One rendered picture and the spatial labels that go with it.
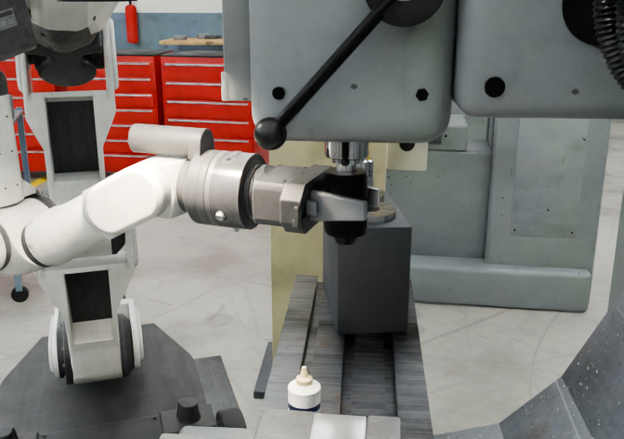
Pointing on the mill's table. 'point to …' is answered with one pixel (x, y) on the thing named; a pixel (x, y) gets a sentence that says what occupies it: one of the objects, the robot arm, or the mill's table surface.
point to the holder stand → (370, 274)
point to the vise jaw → (286, 424)
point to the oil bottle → (304, 393)
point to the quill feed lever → (265, 131)
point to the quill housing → (392, 44)
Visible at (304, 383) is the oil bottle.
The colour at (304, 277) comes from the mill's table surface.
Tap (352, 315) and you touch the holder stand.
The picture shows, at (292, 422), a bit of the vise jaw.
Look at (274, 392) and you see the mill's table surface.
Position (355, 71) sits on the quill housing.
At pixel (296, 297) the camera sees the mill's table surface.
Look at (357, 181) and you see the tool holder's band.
